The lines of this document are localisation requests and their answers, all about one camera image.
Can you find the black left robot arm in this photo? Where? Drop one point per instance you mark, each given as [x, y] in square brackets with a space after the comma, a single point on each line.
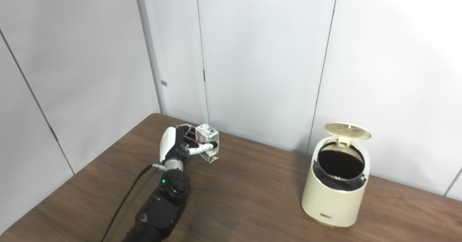
[162, 209]

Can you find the black bin liner bag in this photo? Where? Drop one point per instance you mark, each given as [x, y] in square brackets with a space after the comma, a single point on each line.
[341, 164]

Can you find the white green milk carton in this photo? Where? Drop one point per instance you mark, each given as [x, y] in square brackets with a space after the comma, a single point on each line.
[207, 135]

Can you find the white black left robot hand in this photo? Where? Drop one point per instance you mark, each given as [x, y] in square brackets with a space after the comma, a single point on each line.
[168, 142]

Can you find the cream-colored lidded bin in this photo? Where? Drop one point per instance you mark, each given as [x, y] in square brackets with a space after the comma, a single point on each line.
[334, 206]

